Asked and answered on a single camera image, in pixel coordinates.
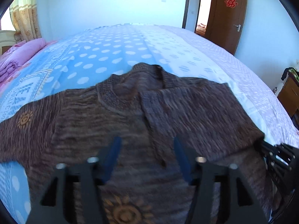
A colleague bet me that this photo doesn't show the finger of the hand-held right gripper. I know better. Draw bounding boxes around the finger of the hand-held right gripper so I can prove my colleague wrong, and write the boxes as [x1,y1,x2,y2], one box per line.
[254,140,299,197]

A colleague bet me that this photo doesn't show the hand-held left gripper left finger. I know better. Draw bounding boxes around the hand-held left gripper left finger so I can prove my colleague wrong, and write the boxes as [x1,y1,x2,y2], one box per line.
[26,137,122,224]

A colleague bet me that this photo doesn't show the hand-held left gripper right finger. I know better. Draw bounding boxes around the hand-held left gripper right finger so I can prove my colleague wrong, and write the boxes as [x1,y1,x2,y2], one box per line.
[173,136,269,224]

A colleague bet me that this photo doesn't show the brown knitted sweater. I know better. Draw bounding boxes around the brown knitted sweater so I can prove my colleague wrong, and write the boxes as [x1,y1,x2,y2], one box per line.
[0,63,281,224]

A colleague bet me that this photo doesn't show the wooden cabinet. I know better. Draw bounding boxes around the wooden cabinet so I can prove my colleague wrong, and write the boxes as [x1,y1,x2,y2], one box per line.
[277,68,299,120]

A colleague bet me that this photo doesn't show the black item on cabinet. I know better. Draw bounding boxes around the black item on cabinet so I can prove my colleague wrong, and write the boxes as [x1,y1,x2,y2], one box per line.
[281,67,295,80]

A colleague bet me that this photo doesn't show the blue polka dot bed sheet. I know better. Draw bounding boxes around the blue polka dot bed sheet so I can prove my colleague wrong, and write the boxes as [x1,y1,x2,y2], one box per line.
[0,23,299,224]

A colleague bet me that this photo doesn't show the brown wooden furniture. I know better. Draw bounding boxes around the brown wooden furniture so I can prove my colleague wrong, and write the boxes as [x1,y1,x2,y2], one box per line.
[196,23,207,37]

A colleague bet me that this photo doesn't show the pink folded quilt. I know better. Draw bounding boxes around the pink folded quilt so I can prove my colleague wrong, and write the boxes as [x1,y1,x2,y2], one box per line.
[0,38,47,83]

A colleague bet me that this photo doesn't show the brown wooden door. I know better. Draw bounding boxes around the brown wooden door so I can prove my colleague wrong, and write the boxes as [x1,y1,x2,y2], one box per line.
[204,0,248,56]

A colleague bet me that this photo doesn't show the cream headboard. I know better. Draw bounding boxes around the cream headboard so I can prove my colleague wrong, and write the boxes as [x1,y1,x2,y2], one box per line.
[0,30,17,55]

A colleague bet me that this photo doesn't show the beige patterned curtain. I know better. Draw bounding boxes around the beige patterned curtain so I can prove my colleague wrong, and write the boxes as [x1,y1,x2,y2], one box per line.
[9,1,42,43]

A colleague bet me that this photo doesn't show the dark door frame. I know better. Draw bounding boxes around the dark door frame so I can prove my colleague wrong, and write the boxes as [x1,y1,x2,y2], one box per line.
[182,0,191,29]

